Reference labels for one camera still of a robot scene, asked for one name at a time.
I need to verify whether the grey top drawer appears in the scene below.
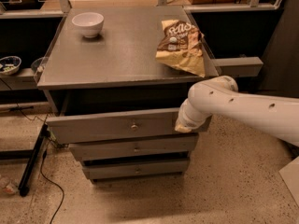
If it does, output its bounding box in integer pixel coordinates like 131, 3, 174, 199
45, 91, 213, 145

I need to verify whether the grey drawer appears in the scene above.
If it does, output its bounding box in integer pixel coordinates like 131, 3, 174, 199
69, 133, 198, 161
45, 91, 213, 145
82, 158, 190, 180

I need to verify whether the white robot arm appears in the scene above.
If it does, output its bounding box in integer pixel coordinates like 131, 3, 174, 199
175, 76, 299, 147

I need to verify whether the grey middle drawer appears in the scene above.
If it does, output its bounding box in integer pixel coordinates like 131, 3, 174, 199
69, 133, 198, 161

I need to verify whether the grey drawer cabinet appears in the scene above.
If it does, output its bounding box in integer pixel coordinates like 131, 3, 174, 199
35, 5, 221, 184

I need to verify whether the grey bottom drawer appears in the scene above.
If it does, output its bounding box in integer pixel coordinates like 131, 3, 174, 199
82, 158, 190, 180

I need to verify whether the yellow brown chip bag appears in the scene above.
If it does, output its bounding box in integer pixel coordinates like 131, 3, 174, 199
156, 20, 206, 77

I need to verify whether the grey side shelf block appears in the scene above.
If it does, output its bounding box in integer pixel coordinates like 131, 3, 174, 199
214, 57, 263, 77

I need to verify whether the white ceramic bowl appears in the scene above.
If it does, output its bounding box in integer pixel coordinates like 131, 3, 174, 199
72, 12, 104, 38

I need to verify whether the small dark bowl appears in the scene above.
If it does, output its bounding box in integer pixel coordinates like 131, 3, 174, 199
31, 57, 48, 73

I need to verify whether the grey left shelf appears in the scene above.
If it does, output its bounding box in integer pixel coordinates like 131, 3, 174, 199
0, 68, 36, 91

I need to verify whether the black metal stand leg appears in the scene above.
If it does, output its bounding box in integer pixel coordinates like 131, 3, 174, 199
18, 124, 48, 197

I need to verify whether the crumpled plastic wrapper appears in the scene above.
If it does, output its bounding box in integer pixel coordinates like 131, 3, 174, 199
0, 175, 18, 194

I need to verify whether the blue patterned bowl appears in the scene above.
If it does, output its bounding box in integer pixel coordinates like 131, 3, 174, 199
0, 56, 21, 76

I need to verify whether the black cable on floor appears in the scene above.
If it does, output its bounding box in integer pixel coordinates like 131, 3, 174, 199
38, 149, 65, 224

